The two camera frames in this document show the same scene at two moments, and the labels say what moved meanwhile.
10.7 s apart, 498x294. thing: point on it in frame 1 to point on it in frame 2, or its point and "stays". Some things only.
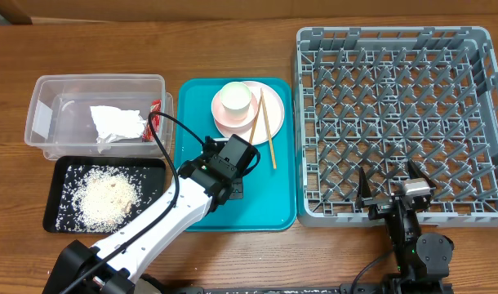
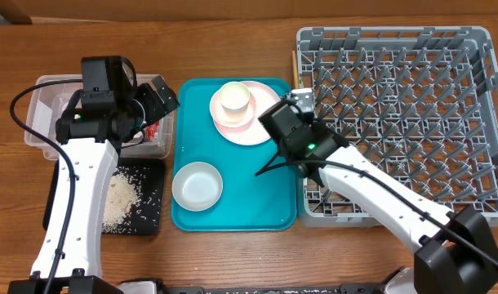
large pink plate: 258,132 stays
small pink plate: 219,114 stays
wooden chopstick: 268,127 to 295,69
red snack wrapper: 148,135 stays
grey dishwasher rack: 380,97 stays
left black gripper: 239,190 to 157,110
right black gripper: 380,205 to 281,146
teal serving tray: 269,201 stays
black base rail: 383,287 stays
